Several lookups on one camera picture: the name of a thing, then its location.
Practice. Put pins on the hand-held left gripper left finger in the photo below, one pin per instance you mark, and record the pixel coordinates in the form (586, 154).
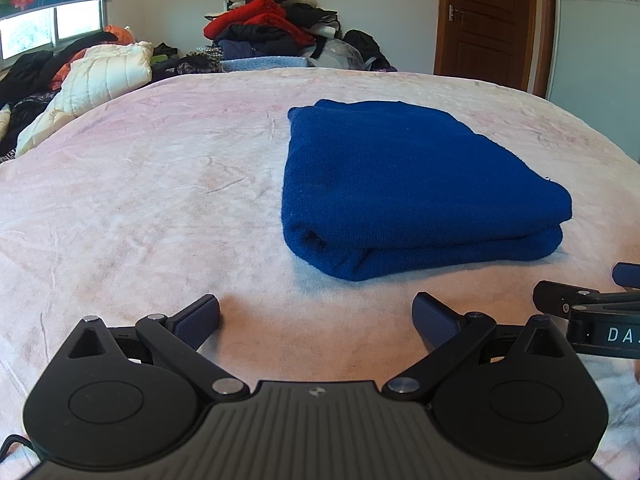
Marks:
(197, 317)

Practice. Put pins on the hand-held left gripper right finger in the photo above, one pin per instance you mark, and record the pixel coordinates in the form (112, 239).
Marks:
(432, 317)

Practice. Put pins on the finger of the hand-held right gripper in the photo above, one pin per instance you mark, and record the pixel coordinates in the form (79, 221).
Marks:
(627, 275)
(555, 295)

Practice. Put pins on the blue knit sweater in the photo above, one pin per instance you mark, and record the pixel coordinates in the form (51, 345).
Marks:
(400, 175)

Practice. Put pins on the dark patterned clothes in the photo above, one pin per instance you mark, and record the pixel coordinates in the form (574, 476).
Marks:
(30, 110)

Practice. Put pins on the pink floral blanket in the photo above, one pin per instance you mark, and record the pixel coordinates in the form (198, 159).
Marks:
(150, 185)

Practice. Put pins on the leopard print cloth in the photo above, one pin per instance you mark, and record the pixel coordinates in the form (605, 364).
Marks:
(200, 62)

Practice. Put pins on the green plastic stool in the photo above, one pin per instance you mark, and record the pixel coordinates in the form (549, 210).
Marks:
(157, 60)

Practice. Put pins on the white puffer jacket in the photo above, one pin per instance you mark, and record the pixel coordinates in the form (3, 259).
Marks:
(100, 72)

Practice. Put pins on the light blue quilted blanket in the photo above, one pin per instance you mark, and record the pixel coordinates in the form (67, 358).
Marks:
(265, 62)

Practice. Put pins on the navy garment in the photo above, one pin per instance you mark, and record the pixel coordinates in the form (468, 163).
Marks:
(237, 50)

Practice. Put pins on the clear plastic bag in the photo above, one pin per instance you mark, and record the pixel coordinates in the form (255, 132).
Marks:
(340, 52)

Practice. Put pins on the black bag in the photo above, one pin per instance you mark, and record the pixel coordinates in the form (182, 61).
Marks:
(367, 42)

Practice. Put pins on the wooden door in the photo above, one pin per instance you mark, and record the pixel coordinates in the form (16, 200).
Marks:
(490, 20)

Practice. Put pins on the orange cloth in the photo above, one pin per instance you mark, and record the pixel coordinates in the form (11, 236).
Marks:
(122, 35)

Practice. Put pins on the black garment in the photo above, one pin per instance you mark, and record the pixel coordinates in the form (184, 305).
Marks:
(310, 15)

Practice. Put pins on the window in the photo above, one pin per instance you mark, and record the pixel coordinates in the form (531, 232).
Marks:
(25, 30)

